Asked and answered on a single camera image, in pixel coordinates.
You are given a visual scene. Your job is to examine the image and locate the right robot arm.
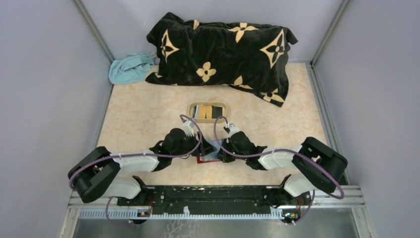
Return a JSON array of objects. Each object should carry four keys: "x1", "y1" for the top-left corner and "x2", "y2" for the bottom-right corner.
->
[{"x1": 218, "y1": 131, "x2": 348, "y2": 204}]

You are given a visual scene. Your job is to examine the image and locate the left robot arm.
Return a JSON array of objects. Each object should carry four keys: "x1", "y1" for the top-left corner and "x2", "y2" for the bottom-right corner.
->
[{"x1": 68, "y1": 128, "x2": 216, "y2": 205}]

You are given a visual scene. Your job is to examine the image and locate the light blue cloth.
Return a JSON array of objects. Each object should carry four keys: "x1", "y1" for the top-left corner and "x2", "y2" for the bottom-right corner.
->
[{"x1": 108, "y1": 53, "x2": 158, "y2": 85}]

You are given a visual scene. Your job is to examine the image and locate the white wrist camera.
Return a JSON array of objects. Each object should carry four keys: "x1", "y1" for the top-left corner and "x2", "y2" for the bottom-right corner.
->
[
  {"x1": 181, "y1": 120, "x2": 196, "y2": 137},
  {"x1": 223, "y1": 123, "x2": 240, "y2": 137}
]

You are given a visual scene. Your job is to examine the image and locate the black cream patterned blanket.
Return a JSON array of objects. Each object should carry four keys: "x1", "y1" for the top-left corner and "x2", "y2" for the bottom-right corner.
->
[{"x1": 146, "y1": 12, "x2": 298, "y2": 107}]

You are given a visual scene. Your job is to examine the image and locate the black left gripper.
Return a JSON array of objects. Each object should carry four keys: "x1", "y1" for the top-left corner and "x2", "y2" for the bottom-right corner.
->
[{"x1": 171, "y1": 131, "x2": 217, "y2": 158}]

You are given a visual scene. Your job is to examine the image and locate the aluminium frame rail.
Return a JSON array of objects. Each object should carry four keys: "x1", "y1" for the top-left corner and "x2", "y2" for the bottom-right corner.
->
[{"x1": 68, "y1": 185, "x2": 365, "y2": 220}]

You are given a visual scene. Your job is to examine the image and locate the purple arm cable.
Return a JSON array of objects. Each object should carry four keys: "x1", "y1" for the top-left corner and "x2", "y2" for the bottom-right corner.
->
[
  {"x1": 213, "y1": 116, "x2": 345, "y2": 226},
  {"x1": 68, "y1": 114, "x2": 204, "y2": 228}
]

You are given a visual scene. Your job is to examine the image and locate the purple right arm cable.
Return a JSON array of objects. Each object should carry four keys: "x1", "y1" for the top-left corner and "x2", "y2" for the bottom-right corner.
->
[{"x1": 213, "y1": 116, "x2": 345, "y2": 226}]

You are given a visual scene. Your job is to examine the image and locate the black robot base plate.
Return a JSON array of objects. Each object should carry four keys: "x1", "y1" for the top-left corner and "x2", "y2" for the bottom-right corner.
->
[{"x1": 117, "y1": 185, "x2": 311, "y2": 215}]

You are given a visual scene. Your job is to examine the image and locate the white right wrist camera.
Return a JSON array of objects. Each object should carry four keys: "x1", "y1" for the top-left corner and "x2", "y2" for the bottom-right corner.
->
[{"x1": 223, "y1": 123, "x2": 240, "y2": 137}]

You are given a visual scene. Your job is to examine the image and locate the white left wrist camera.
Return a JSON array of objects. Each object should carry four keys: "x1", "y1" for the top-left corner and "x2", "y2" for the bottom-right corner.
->
[{"x1": 181, "y1": 120, "x2": 196, "y2": 137}]

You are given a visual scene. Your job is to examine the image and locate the red leather card holder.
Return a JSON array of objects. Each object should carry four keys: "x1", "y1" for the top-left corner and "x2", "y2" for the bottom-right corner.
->
[{"x1": 196, "y1": 140, "x2": 220, "y2": 164}]

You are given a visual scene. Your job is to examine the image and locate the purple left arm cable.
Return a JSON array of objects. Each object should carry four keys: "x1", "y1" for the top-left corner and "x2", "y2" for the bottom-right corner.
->
[{"x1": 68, "y1": 114, "x2": 204, "y2": 228}]

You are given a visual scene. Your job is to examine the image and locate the beige oval tray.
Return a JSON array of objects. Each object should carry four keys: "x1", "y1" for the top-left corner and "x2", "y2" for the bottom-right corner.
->
[{"x1": 188, "y1": 102, "x2": 228, "y2": 123}]

